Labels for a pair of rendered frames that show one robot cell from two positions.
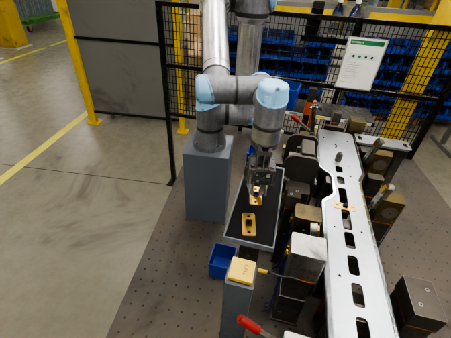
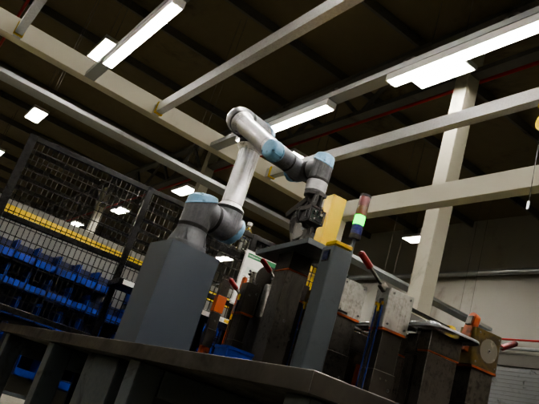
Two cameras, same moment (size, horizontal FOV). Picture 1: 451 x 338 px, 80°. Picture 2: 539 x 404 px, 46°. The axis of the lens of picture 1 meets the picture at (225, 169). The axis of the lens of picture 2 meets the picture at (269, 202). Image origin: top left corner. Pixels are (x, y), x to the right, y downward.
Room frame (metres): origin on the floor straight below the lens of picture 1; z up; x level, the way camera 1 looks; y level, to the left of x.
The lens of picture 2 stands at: (-1.00, 1.20, 0.58)
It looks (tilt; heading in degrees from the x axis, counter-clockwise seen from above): 19 degrees up; 325
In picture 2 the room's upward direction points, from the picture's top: 18 degrees clockwise
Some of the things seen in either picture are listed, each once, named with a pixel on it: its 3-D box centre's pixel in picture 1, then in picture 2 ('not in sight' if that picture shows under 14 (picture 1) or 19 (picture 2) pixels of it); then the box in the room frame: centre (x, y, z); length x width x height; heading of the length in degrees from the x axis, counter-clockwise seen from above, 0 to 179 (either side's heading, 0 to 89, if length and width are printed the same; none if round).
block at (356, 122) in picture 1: (347, 145); not in sight; (1.48, -0.77, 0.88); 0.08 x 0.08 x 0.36; 78
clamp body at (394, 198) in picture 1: (379, 227); not in sight; (0.80, -0.68, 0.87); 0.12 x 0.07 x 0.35; 78
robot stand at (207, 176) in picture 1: (209, 178); (166, 302); (1.03, 0.08, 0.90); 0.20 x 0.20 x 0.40; 85
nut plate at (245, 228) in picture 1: (248, 222); not in sight; (0.52, -0.08, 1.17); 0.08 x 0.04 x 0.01; 0
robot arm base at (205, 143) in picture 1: (209, 134); (188, 238); (1.03, 0.08, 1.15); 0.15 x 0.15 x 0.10
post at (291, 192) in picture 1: (284, 229); (285, 337); (0.73, -0.26, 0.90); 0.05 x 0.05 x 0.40; 78
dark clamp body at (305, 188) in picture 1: (284, 220); not in sight; (0.79, -0.27, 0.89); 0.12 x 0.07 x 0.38; 78
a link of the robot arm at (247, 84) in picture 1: (256, 90); (297, 169); (0.72, -0.07, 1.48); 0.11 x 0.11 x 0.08; 6
